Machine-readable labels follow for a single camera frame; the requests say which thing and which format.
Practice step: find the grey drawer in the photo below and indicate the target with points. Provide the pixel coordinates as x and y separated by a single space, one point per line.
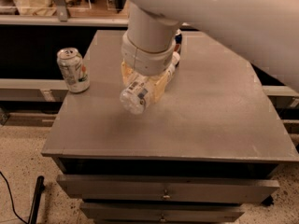
166 188
160 213

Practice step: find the blue Pepsi can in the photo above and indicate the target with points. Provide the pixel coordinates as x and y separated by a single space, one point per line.
178 40

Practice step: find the white green soda can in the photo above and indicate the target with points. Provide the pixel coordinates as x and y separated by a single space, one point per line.
73 69

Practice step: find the clear plastic bottle blue label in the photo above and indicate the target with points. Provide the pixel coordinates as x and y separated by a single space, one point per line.
137 96

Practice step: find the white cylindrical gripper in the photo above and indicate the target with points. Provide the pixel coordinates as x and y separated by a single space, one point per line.
146 60

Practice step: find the black pole on floor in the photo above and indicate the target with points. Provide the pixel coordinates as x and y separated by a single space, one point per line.
40 187

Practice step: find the lower grey drawer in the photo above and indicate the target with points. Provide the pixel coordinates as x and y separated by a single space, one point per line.
160 213

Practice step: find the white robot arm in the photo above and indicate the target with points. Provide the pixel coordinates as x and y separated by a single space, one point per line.
263 32

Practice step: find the grey railing with posts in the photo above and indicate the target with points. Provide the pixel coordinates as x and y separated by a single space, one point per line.
91 13

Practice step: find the grey drawer cabinet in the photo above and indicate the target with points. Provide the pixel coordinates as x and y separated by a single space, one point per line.
214 121

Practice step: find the upper grey drawer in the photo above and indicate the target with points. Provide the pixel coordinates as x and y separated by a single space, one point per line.
166 188

